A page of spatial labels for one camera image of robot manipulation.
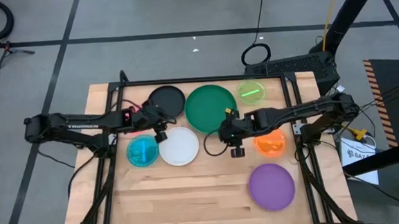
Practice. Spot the white printed paper sign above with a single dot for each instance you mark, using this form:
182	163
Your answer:
359	164

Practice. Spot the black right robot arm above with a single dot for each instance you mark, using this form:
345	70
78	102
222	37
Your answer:
289	111

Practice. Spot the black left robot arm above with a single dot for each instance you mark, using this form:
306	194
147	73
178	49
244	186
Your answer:
64	122

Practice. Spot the large dark green plate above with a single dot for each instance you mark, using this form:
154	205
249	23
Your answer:
206	106

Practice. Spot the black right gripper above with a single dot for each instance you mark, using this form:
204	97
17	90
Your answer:
235	129

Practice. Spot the small light green translucent plate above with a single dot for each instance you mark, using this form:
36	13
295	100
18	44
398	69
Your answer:
254	100

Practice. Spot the black slanted pole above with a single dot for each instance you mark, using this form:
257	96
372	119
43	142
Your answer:
349	10

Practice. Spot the black aluminium table frame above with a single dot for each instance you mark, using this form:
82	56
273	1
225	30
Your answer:
201	79

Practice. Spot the small pink translucent plate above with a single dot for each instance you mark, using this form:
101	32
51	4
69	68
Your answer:
137	132

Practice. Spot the hazard striped black panel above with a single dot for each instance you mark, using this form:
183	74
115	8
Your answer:
392	79

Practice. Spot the yellow plug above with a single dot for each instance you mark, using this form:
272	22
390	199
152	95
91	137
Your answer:
360	132

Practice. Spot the black tripod stand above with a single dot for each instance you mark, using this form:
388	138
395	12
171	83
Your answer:
8	50

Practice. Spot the white plastic plate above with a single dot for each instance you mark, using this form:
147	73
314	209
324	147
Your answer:
179	148

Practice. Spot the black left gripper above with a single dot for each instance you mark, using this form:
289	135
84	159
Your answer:
148	118

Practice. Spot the black plastic plate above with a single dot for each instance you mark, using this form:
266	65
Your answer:
171	100

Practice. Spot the purple plastic plate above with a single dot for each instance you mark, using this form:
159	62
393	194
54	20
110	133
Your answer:
271	186

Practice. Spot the yellow gripper tag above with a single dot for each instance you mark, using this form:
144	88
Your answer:
228	110

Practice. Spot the small blue translucent plate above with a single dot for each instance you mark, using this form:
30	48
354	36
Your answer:
142	151

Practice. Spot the black metal beam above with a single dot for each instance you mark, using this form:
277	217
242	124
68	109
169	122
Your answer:
389	156

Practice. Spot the small white tag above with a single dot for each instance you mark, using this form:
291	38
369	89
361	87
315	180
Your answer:
340	88

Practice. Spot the small orange translucent plate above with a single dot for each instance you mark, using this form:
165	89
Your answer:
271	144

